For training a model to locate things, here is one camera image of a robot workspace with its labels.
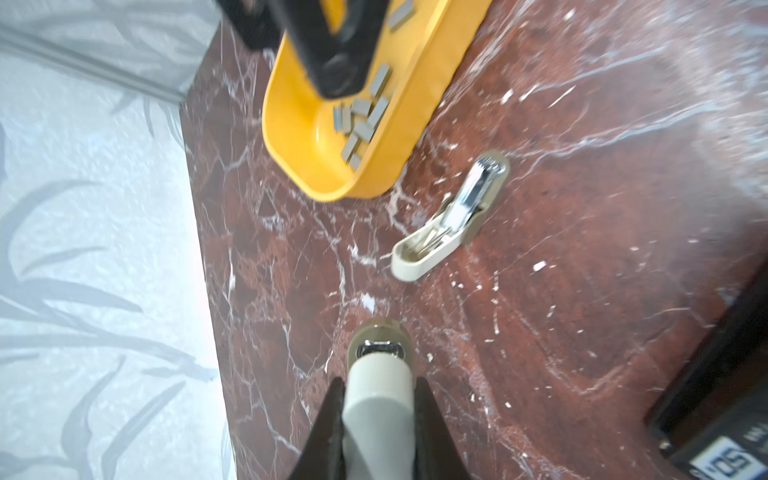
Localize yellow plastic tray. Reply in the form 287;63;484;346
262;1;490;202

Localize grey staple strips pile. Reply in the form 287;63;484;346
327;1;422;180

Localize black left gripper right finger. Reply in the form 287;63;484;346
414;377;471;480

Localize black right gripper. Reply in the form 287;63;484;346
217;0;389;99

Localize beige stapler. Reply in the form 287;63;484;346
342;317;416;479

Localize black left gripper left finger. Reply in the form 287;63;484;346
288;377;346;480

